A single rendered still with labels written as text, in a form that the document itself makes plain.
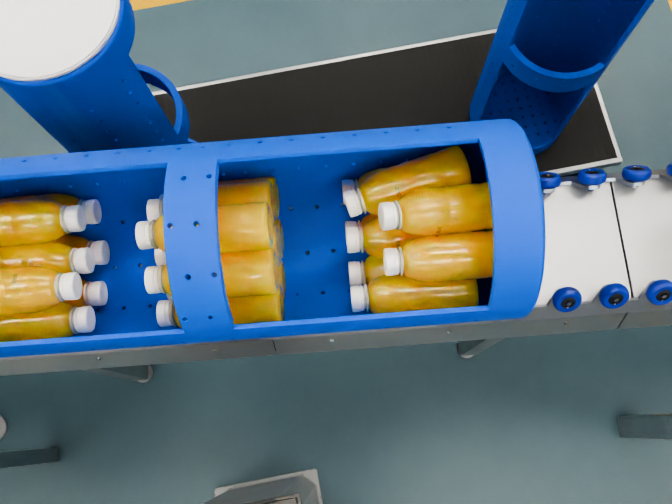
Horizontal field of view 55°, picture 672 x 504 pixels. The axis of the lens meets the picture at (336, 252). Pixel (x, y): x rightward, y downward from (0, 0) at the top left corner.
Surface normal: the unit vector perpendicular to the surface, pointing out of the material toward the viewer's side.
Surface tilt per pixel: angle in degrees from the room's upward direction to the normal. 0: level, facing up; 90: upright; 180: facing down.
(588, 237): 0
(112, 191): 63
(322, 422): 0
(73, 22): 0
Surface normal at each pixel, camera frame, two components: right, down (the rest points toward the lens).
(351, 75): -0.03, -0.25
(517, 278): 0.04, 0.54
